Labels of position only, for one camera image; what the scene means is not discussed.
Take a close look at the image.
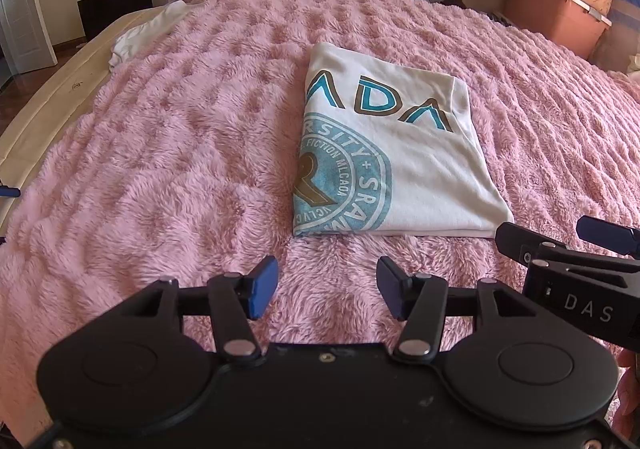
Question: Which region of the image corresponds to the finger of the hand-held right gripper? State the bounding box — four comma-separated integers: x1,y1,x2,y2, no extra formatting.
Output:
494,221,640,280
575,215,640,260

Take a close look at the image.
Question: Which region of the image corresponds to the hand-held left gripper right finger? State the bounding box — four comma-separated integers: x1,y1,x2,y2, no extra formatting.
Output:
376,256,541,363

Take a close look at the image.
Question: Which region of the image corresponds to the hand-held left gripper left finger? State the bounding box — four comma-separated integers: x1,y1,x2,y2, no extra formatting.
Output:
120,255,280,364

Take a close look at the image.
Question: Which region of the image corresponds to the white printed sweatshirt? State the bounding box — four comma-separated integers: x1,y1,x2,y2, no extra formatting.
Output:
291,42,516,240

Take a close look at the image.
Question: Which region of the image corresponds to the pink fluffy blanket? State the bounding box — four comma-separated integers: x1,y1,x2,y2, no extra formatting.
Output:
0,0,640,430

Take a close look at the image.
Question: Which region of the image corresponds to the blue storage bag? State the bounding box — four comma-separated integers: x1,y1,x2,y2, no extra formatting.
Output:
590,0,640,72

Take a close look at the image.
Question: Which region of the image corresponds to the brown plastic storage box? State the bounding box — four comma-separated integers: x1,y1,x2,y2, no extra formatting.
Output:
502,0,613,60

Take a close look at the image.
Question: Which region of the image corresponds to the white t-shirt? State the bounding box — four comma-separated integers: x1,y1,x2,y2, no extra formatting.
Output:
108,0,201,70

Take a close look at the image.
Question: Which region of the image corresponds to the beige mattress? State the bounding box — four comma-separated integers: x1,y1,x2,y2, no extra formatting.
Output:
0,9,166,167

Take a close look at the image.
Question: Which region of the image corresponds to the black flat panel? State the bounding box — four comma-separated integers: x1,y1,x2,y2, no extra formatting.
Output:
76,0,153,42

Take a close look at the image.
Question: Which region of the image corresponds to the white door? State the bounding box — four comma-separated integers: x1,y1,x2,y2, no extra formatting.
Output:
0,0,59,76

